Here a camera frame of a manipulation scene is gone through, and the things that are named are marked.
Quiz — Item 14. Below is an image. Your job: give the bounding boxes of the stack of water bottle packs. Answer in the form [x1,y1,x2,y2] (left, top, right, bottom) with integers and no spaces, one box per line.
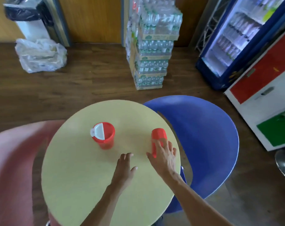
[125,0,183,91]

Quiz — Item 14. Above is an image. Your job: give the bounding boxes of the blue plastic chair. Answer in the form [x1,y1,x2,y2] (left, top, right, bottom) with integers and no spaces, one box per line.
[143,95,240,215]

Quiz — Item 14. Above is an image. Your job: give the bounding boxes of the person's right forearm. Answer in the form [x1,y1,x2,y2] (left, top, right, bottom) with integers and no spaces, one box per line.
[162,174,235,226]

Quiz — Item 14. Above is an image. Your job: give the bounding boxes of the grey board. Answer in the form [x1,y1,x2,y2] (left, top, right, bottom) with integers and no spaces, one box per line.
[42,0,71,47]

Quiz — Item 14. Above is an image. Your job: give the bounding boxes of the clear plastic bag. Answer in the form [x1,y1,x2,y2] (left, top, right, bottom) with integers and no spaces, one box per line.
[15,38,68,74]

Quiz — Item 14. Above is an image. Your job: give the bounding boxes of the red plastic cup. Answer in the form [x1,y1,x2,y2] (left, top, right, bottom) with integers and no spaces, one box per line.
[151,128,168,159]

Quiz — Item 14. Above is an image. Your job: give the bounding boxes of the red cup with white lid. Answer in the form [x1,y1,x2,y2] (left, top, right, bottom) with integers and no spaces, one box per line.
[90,122,116,150]

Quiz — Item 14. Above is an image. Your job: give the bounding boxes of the person's left forearm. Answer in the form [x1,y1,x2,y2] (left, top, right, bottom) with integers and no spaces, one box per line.
[80,183,124,226]

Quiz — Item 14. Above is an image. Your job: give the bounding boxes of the blue glass-door drinks fridge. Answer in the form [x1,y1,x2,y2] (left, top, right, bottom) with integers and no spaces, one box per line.
[195,0,285,91]

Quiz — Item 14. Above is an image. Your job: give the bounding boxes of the rows of drink bottles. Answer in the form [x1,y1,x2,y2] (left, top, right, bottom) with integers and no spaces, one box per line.
[215,0,285,61]

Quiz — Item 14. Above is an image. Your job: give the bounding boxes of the person's right hand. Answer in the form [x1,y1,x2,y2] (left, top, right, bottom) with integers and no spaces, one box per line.
[146,139,178,180]

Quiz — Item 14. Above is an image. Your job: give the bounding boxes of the white trash bin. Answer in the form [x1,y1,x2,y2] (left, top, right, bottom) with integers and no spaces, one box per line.
[3,0,51,43]

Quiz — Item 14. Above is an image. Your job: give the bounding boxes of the person's left hand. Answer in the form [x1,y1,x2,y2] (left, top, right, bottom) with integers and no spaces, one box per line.
[110,153,138,190]

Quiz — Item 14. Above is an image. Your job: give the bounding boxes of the metal truss stand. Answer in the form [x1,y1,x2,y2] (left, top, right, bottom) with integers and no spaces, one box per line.
[195,0,230,53]

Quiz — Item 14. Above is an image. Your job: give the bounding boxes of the black bin liner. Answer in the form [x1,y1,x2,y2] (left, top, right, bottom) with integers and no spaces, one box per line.
[3,0,50,22]

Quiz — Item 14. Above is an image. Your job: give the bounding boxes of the red white green cabinet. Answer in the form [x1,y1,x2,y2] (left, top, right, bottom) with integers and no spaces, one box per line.
[224,25,285,152]

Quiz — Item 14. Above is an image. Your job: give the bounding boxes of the pink plastic chair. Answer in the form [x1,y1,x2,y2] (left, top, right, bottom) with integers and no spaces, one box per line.
[0,120,66,226]

